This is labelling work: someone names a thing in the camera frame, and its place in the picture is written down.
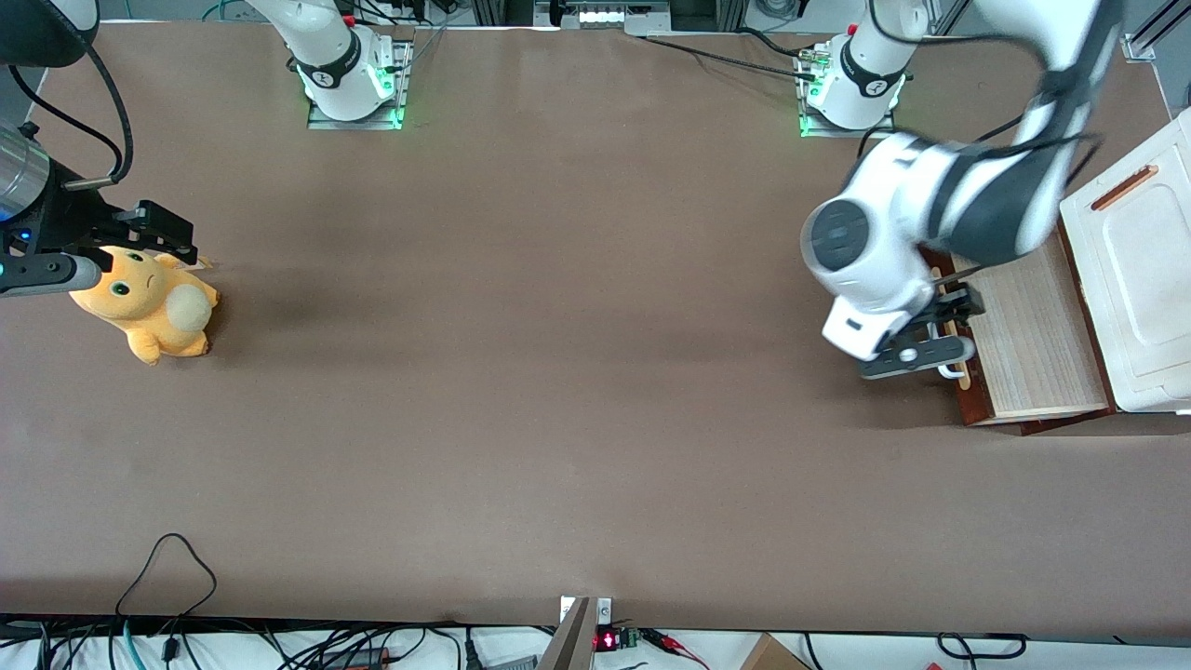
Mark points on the dark wooden drawer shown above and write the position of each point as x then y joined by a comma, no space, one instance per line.
1033,344

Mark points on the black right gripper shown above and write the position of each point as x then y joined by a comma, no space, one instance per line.
73,221

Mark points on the red clip leads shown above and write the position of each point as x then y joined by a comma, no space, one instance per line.
675,647

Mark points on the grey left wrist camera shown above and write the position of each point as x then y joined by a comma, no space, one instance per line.
916,356

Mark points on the orange plush toy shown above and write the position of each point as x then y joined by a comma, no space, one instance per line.
158,321

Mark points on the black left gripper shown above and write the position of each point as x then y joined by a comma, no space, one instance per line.
961,301

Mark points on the aluminium frame post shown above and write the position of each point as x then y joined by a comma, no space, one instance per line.
1143,48

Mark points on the white power strip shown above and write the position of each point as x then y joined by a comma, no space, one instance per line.
605,14

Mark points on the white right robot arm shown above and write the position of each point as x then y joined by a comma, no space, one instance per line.
326,56

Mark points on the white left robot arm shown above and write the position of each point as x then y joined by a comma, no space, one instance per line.
865,242

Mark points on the brown cardboard piece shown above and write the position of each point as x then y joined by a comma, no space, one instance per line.
768,656

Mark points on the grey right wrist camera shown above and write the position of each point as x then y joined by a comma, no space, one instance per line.
46,274

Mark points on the red LED display module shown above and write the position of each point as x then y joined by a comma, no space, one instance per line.
607,640

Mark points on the copper bar on cabinet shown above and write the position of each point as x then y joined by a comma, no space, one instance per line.
1126,187

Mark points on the white cabinet with wooden base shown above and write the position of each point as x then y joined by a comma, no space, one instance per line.
1154,316

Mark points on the white mounting plate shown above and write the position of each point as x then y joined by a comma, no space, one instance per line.
605,610

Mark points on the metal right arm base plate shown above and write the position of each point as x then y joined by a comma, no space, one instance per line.
326,123

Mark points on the grey metal bar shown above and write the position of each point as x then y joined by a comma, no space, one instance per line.
568,647

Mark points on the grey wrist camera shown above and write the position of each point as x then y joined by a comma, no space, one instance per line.
46,274
916,356

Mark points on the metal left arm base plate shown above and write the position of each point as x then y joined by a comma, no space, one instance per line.
884,133

